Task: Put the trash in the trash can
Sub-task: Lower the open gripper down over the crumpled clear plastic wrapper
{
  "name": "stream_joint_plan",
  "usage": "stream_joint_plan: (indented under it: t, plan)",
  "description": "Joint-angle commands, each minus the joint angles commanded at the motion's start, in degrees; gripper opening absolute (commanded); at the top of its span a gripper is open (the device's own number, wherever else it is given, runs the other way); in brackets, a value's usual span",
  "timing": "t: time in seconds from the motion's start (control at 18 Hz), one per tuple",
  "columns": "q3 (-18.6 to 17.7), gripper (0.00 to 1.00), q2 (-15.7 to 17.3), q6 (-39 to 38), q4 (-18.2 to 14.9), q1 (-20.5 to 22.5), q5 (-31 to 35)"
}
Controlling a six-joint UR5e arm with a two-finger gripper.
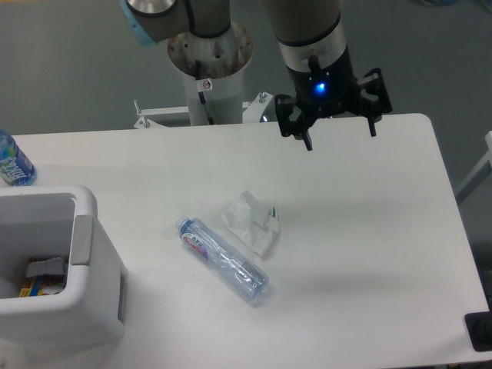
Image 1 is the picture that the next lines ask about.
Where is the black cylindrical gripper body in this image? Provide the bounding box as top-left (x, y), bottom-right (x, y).
top-left (286, 45), bottom-right (361, 118)

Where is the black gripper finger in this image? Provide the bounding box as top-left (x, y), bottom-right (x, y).
top-left (356, 68), bottom-right (393, 137)
top-left (274, 94), bottom-right (317, 151)

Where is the clear plastic bag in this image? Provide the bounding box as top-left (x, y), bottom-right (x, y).
top-left (221, 191), bottom-right (281, 258)

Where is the clear water bottle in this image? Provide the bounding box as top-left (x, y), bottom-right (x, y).
top-left (175, 217), bottom-right (269, 304)

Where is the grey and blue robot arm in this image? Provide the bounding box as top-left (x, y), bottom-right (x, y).
top-left (120, 1), bottom-right (392, 148)

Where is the white plastic trash can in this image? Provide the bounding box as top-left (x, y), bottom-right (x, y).
top-left (1, 185), bottom-right (127, 346)

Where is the colourful trash inside can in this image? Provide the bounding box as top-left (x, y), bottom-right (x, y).
top-left (18, 257), bottom-right (68, 298)

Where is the black object at table corner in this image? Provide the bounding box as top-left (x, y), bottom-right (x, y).
top-left (464, 311), bottom-right (491, 352)

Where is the blue labelled drink bottle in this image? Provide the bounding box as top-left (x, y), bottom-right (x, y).
top-left (1, 130), bottom-right (37, 186)

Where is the white pedestal base frame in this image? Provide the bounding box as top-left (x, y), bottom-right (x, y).
top-left (133, 91), bottom-right (277, 129)

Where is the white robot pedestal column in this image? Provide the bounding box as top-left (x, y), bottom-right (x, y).
top-left (168, 22), bottom-right (253, 126)

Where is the black cable on pedestal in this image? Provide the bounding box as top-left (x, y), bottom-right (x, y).
top-left (194, 60), bottom-right (215, 125)

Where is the white frame at right edge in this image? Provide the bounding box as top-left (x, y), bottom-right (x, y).
top-left (454, 131), bottom-right (491, 205)

